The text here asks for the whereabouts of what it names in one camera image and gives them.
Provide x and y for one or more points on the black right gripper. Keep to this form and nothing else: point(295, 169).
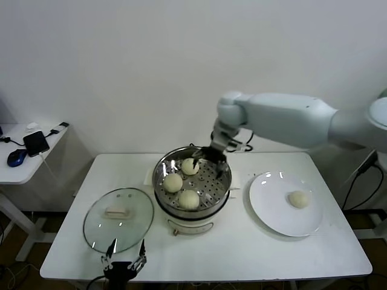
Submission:
point(213, 153)

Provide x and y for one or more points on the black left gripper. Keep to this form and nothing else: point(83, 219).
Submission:
point(118, 272)

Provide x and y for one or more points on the white steamed baozi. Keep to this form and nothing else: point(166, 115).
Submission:
point(189, 200)
point(189, 169)
point(173, 182)
point(297, 199)

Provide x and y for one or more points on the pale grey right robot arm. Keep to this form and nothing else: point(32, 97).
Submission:
point(287, 117)

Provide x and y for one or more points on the stainless steel steamer basket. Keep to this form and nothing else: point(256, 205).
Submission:
point(211, 187)

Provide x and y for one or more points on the black pot power plug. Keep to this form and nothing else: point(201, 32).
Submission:
point(191, 146)

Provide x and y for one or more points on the white electric cooking pot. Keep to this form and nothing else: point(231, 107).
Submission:
point(187, 225)

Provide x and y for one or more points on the white oval plate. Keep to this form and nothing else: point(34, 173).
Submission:
point(269, 205)

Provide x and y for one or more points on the white side desk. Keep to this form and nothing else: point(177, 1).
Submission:
point(18, 176)

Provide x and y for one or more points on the black smartphone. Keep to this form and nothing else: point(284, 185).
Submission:
point(36, 144)

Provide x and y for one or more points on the blue computer mouse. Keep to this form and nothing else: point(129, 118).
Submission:
point(15, 158)

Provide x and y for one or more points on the black power adapter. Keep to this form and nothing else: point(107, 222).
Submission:
point(367, 163)

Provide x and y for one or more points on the small white earbud case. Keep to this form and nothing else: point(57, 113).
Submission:
point(30, 125)

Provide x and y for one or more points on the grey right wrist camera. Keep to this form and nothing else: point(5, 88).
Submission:
point(222, 136)

